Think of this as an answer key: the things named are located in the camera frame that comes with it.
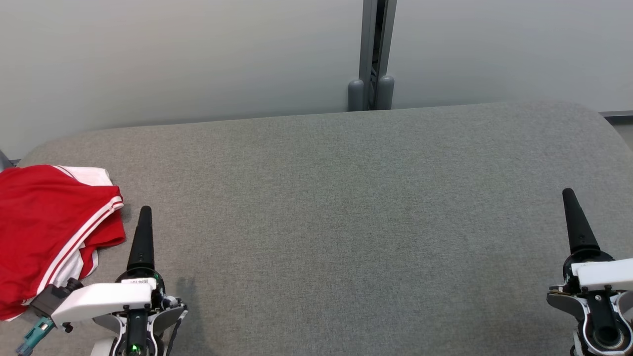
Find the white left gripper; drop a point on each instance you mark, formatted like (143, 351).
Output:
(104, 299)

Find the red jersey with number print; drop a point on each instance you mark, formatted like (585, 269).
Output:
(34, 212)

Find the grey cylindrical post foot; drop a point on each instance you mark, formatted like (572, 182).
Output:
(385, 94)
(355, 96)

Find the dark left wrist camera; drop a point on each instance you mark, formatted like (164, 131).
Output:
(49, 299)

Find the grey metal partition post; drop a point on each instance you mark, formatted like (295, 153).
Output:
(368, 49)

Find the dark grey base rail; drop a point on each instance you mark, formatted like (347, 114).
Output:
(618, 114)

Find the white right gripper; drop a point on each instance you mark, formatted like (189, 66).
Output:
(606, 274)

